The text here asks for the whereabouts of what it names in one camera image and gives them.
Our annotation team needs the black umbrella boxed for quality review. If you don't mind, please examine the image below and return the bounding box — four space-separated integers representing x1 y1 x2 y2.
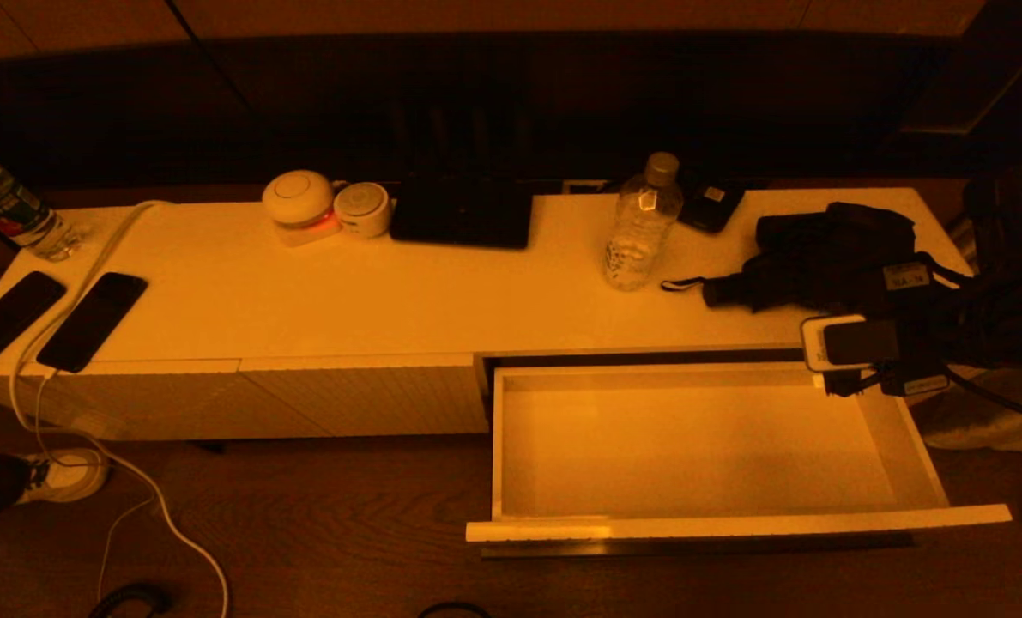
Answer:
659 202 936 317

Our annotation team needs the white cabinet drawer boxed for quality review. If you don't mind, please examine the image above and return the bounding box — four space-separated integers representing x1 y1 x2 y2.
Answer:
466 360 1013 559

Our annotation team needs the clear plastic water bottle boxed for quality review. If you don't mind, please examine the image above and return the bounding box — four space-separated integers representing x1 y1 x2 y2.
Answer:
602 152 683 293

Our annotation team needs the white low cabinet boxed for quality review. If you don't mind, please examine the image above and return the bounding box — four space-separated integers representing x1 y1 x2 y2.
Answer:
0 187 975 443

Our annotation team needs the grey curtain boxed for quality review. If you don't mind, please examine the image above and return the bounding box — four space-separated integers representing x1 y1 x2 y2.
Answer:
910 369 1022 537

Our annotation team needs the small black labelled device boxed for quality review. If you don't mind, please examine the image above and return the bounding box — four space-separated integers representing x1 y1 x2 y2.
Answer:
675 176 745 234

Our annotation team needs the black router box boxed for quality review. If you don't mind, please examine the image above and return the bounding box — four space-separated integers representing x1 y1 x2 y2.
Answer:
389 176 534 251

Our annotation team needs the small round white speaker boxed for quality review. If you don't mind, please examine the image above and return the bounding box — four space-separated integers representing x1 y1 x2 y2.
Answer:
334 181 393 239

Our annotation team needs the large round white device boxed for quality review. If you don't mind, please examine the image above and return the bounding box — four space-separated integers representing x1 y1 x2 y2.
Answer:
262 169 342 248

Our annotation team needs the black smartphone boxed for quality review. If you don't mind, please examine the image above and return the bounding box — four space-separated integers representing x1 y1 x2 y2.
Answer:
36 272 149 373
0 271 69 375

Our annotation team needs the labelled plastic water bottle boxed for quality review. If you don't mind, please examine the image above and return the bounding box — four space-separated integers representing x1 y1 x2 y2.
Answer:
0 142 84 263

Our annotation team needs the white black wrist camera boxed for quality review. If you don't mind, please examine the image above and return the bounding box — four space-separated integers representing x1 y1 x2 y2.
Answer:
801 313 902 373

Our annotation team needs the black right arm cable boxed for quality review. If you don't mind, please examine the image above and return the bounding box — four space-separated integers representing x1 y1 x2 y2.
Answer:
940 367 1022 427

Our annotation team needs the black coiled cable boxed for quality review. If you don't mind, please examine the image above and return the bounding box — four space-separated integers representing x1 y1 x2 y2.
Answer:
88 584 172 618

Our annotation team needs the thick white cable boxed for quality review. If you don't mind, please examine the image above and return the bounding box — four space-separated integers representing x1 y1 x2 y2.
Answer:
9 200 231 618

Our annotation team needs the thin white cable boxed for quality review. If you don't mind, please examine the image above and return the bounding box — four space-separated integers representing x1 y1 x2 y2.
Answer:
34 367 155 602

